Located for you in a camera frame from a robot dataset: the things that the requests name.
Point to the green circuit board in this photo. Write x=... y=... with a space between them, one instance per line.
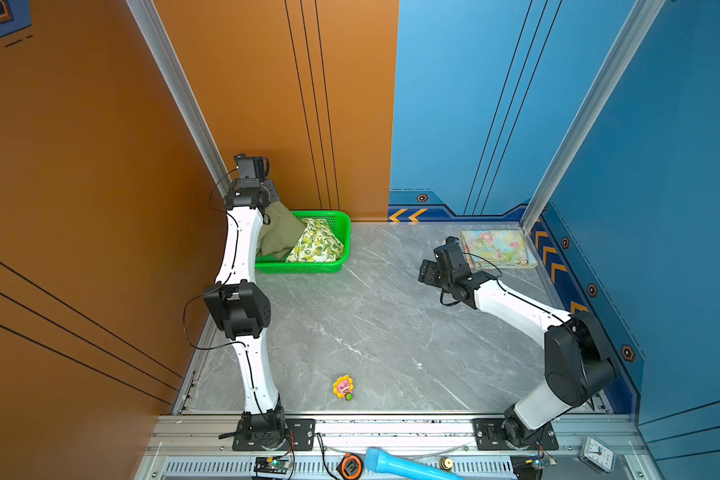
x=272 y=468
x=539 y=462

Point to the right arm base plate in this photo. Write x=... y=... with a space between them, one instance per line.
x=493 y=434

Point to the left green circuit board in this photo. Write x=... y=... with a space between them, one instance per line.
x=272 y=468

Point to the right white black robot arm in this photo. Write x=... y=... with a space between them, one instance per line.
x=579 y=359

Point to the yellow green patterned skirt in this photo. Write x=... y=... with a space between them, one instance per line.
x=317 y=244

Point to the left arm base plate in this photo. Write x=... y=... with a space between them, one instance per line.
x=299 y=435

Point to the green plastic basket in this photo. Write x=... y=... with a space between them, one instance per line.
x=340 y=224

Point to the orange black tape measure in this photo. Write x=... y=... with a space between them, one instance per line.
x=350 y=467

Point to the small white alarm clock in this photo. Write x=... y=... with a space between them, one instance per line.
x=597 y=455

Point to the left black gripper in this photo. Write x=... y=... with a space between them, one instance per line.
x=272 y=195

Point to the right green circuit board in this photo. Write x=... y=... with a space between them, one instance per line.
x=539 y=462

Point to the yellow flower toy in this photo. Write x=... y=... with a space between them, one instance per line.
x=343 y=388

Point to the olive green skirt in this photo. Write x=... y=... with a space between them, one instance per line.
x=281 y=234

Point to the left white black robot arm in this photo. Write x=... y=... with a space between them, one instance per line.
x=242 y=311

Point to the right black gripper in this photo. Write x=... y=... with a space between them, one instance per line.
x=427 y=269

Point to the pastel floral skirt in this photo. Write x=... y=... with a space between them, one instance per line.
x=486 y=249

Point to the blue cylindrical flashlight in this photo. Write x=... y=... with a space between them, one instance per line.
x=382 y=462

